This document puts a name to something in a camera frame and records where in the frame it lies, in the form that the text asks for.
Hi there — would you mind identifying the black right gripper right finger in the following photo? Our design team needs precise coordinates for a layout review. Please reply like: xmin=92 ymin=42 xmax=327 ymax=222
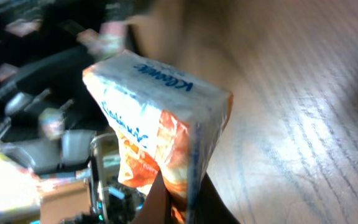
xmin=194 ymin=174 xmax=240 ymax=224

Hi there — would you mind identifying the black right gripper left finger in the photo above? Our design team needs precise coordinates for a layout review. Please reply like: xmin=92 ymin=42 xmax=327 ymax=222
xmin=131 ymin=171 xmax=171 ymax=224

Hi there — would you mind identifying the orange tissue pack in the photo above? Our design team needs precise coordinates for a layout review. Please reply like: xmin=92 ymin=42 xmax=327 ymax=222
xmin=83 ymin=50 xmax=233 ymax=223

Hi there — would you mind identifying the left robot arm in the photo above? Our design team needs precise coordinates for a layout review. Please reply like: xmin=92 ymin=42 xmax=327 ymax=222
xmin=0 ymin=1 xmax=149 ymax=175

